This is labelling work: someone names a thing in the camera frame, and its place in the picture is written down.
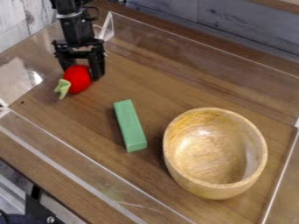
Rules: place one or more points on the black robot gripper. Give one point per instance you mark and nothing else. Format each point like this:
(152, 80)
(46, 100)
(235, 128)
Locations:
(90, 50)

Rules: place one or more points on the red plush strawberry toy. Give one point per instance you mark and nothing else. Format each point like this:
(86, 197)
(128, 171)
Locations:
(75, 81)

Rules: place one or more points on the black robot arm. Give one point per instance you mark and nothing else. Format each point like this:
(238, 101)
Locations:
(75, 21)

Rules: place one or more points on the green rectangular block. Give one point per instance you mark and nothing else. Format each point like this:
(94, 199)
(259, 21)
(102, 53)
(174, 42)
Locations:
(130, 125)

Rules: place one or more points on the light wooden bowl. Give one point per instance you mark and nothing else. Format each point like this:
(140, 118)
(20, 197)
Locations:
(215, 152)

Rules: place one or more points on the clear acrylic corner bracket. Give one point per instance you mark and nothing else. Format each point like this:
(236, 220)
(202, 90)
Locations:
(104, 32)

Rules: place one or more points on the clear acrylic tray wall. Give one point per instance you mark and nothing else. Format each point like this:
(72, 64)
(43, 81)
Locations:
(64, 142)

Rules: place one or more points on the black clamp mount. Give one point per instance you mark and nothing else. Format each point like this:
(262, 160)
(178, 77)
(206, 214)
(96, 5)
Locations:
(36, 213)

